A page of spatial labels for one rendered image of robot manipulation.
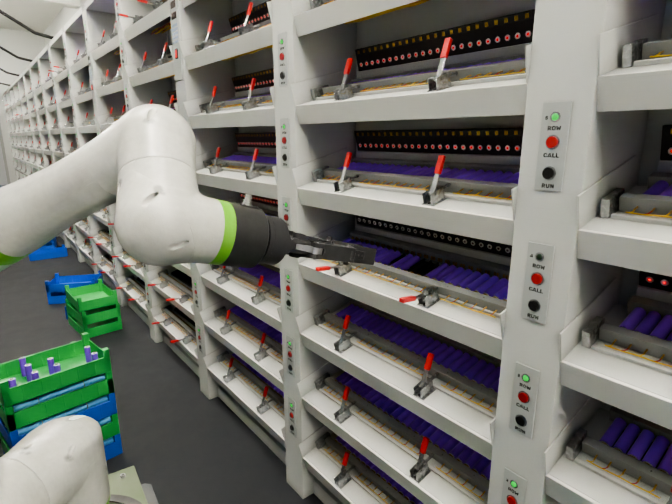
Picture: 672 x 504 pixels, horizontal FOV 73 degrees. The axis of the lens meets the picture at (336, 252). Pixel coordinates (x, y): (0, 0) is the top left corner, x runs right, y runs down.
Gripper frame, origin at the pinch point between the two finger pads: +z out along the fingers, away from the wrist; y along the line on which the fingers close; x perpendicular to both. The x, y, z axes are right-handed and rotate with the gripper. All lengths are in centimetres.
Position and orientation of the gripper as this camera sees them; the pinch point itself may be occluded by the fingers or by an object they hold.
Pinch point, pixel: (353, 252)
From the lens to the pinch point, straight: 81.9
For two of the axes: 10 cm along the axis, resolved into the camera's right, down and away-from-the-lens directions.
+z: 7.5, 1.1, 6.5
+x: -2.1, 9.8, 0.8
